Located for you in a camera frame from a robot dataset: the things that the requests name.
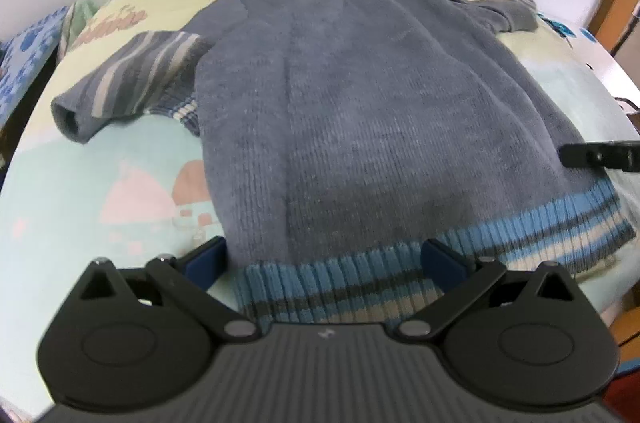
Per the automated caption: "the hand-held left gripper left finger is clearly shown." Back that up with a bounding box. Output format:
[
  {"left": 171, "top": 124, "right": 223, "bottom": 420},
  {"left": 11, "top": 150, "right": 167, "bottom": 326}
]
[{"left": 79, "top": 237, "right": 262, "bottom": 345}]

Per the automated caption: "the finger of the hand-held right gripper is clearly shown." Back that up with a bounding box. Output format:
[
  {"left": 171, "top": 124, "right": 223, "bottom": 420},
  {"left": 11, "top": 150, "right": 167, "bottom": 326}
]
[{"left": 557, "top": 142, "right": 640, "bottom": 173}]

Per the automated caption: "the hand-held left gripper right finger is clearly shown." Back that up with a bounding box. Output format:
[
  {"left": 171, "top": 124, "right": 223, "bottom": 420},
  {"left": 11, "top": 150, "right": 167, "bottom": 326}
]
[{"left": 398, "top": 239, "right": 577, "bottom": 344}]

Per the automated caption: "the blue-grey knitted sweater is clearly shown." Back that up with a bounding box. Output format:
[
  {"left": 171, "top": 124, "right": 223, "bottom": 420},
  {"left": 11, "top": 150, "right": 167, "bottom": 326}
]
[{"left": 51, "top": 0, "right": 637, "bottom": 325}]

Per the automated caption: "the white side table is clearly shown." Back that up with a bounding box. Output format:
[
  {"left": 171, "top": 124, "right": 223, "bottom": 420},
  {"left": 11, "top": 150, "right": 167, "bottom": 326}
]
[{"left": 537, "top": 16, "right": 640, "bottom": 104}]

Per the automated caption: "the printed pastel baby blanket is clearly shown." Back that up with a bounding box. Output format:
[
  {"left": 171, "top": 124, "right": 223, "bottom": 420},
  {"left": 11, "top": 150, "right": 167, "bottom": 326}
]
[{"left": 0, "top": 0, "right": 640, "bottom": 423}]

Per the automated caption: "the blue packet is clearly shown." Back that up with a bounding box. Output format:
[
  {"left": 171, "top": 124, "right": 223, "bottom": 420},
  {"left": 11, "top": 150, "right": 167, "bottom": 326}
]
[{"left": 542, "top": 17, "right": 597, "bottom": 43}]

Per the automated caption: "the blue white patterned cloth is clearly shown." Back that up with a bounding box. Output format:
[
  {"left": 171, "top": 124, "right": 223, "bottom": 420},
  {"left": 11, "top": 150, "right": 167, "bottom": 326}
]
[{"left": 0, "top": 6, "right": 71, "bottom": 131}]

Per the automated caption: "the black hanging cable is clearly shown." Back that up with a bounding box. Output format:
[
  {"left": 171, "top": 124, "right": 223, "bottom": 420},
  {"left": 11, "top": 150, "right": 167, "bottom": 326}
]
[{"left": 611, "top": 0, "right": 640, "bottom": 55}]

